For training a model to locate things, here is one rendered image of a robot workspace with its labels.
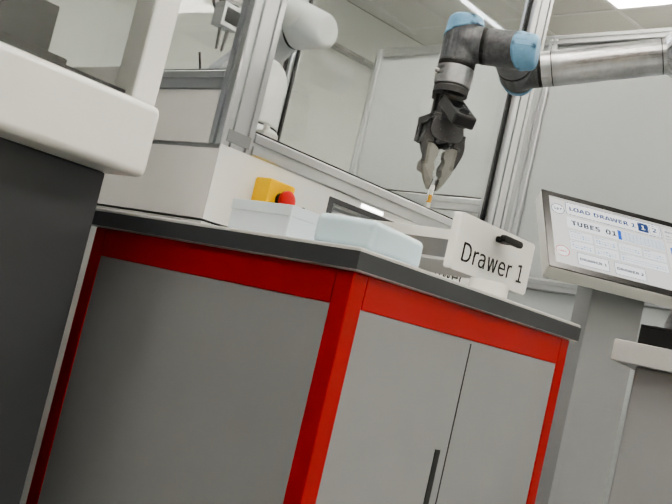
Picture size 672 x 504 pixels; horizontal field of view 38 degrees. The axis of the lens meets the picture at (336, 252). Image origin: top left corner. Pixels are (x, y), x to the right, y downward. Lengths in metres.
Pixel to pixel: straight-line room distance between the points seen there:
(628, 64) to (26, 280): 1.27
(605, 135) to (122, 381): 2.71
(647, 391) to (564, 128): 2.22
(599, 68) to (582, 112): 1.89
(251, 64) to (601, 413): 1.49
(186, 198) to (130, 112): 0.50
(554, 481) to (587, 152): 1.53
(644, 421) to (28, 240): 1.14
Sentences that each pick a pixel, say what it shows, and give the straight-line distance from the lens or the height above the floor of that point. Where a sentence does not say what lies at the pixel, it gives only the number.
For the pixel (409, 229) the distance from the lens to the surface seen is 1.91.
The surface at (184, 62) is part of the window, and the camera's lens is 2.00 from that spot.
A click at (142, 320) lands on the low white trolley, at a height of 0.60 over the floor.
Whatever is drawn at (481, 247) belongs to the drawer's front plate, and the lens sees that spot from 1.89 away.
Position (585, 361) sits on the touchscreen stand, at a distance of 2.81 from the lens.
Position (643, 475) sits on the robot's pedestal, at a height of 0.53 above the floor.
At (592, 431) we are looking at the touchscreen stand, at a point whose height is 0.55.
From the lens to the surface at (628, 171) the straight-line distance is 3.77.
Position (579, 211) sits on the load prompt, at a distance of 2.87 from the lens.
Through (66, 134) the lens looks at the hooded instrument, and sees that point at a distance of 1.32.
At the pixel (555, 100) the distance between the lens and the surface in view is 4.05.
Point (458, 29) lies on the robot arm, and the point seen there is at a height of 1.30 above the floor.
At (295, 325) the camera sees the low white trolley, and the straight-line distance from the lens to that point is 1.26.
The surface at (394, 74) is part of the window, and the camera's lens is 2.21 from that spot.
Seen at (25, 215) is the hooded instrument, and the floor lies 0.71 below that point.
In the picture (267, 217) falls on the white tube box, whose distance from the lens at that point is 1.39.
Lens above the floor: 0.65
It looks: 5 degrees up
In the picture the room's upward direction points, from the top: 13 degrees clockwise
